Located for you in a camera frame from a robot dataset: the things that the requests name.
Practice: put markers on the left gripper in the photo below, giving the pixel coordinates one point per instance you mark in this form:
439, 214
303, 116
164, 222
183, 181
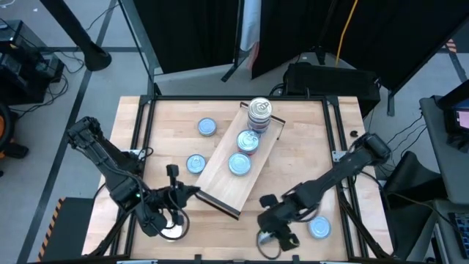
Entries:
172, 196

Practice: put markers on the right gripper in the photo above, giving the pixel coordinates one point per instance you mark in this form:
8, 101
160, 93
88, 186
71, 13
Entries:
280, 220

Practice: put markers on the Bumble Bee light tuna can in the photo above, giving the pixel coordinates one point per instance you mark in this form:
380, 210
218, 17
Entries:
207, 126
239, 164
320, 228
264, 238

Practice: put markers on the teal tuna can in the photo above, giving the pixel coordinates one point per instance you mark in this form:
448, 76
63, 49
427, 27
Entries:
196, 163

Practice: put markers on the blue Wild Planet tuna can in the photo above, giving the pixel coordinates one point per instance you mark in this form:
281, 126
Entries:
259, 107
259, 127
175, 232
259, 123
259, 131

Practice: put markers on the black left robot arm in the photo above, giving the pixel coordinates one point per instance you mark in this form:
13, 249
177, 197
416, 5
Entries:
106, 161

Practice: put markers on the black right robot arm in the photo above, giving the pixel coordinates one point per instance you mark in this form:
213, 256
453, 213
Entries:
340, 172

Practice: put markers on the small black knob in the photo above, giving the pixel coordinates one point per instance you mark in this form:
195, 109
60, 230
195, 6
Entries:
354, 133

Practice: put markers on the black hazard-striped platform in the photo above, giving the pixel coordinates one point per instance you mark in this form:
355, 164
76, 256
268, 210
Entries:
69, 231

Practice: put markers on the black stand foot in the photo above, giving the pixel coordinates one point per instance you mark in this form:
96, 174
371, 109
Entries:
231, 69

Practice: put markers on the black office chair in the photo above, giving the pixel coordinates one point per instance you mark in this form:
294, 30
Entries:
410, 176

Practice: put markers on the black equipment box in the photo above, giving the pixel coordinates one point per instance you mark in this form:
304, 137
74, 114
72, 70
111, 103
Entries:
329, 80

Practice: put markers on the black curtain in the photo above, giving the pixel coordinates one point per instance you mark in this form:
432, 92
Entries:
187, 33
395, 33

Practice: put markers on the grey desk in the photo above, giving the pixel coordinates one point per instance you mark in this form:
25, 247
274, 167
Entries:
447, 165
443, 238

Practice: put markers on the black keyboard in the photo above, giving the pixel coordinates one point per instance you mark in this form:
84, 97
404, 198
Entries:
461, 231

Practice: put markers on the orange black floor machine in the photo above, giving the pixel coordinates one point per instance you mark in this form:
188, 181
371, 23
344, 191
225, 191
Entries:
3, 128

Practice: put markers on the black pole with round base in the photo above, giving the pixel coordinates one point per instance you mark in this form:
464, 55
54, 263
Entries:
73, 29

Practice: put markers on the black equipment cart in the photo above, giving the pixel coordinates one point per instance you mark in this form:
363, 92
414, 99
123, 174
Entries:
22, 77

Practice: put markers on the black monitor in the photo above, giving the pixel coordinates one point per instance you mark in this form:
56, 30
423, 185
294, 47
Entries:
454, 106

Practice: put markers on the orange striped marker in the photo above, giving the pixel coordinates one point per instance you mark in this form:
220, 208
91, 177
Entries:
451, 45

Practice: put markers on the wooden shelf with black frame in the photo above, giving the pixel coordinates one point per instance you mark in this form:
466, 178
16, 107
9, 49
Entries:
220, 183

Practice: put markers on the black aluminium table frame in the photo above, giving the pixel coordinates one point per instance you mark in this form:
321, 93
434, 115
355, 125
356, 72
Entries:
220, 98

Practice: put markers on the grey metal post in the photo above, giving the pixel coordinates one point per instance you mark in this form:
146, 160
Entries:
141, 40

